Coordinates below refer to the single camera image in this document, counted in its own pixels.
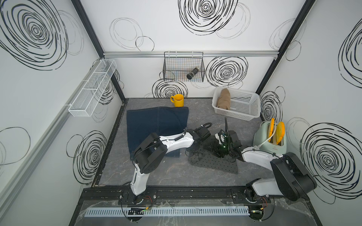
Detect grey polka dot skirt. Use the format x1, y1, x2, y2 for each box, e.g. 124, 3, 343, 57
185, 136, 239, 174

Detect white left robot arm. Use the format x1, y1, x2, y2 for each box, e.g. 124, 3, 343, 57
130, 122, 212, 197

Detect white toaster cable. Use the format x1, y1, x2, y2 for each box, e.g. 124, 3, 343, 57
253, 128, 277, 149

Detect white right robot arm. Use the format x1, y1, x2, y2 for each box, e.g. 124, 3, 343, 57
212, 130, 317, 203

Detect white slotted cable duct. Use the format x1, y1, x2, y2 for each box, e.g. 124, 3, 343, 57
84, 206, 250, 218

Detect mint green toaster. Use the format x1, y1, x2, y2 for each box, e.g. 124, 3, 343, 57
253, 119, 287, 155

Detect tan brown skirt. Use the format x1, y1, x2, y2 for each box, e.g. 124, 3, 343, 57
216, 89, 231, 110

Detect dark cylindrical bottle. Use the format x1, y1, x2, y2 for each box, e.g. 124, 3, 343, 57
186, 67, 199, 80

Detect white plastic basket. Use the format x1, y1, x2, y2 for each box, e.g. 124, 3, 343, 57
212, 87, 261, 121

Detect dark blue skirt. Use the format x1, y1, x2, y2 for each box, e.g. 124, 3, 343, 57
126, 107, 189, 159

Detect yellow toast slice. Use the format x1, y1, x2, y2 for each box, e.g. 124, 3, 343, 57
268, 118, 275, 142
275, 121, 285, 145

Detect yellow toast slice right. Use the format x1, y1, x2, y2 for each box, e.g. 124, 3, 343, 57
275, 121, 285, 145

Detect yellow toast slice left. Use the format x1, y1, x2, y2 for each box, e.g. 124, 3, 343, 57
268, 118, 275, 142

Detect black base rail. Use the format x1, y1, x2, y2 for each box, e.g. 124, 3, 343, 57
80, 185, 307, 205

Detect yellow mug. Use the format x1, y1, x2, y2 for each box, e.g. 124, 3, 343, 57
170, 94, 184, 107

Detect black wire wall basket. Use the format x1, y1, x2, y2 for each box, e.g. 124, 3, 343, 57
162, 51, 206, 82

